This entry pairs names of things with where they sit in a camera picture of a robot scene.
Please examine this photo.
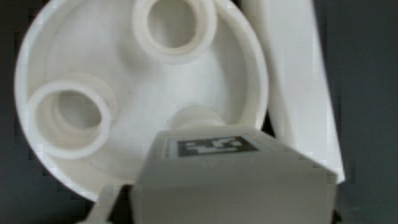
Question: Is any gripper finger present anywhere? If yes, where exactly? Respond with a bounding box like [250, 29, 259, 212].
[74, 185, 133, 224]

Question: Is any white right wall block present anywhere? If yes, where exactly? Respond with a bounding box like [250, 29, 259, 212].
[241, 0, 344, 182]

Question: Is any white stool leg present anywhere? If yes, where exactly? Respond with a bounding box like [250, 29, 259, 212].
[131, 107, 337, 224]

